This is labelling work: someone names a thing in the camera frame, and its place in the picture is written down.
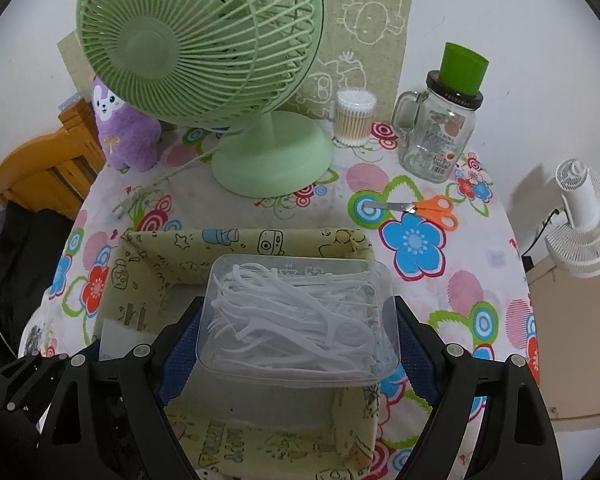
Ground wooden furniture frame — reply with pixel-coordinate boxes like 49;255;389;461
0;97;108;221

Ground green plastic cup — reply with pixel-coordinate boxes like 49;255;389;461
437;42;491;96

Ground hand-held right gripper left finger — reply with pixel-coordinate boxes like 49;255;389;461
37;295;206;480

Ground white fan power cable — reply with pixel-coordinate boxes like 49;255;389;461
111;132;241;221

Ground beige printed wall cloth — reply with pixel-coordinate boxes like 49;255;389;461
57;0;415;123

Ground yellow printed fabric storage basket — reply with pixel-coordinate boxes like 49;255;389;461
92;227;381;480

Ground floral tablecloth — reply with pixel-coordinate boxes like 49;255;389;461
20;120;541;480

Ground white fan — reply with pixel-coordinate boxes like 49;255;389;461
544;158;600;277

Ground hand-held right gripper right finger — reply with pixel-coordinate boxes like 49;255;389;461
392;295;563;480

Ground clear box of floss picks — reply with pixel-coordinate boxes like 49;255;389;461
195;254;402;388

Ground black cable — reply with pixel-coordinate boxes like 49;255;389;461
522;207;561;257

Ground orange handled scissors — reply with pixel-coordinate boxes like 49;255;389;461
382;195;458;231

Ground beige cabinet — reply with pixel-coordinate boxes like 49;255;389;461
522;240;600;423

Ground cotton swab container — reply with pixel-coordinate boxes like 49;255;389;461
334;89;378;145

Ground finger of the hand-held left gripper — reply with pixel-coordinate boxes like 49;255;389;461
0;352;70;438

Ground glass jar mug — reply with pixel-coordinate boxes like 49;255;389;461
391;71;483;181

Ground green desk fan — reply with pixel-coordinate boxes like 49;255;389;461
76;0;337;199

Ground purple plush toy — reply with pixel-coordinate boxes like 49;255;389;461
90;74;162;171

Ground dark cloth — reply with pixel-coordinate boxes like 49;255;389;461
0;200;76;361

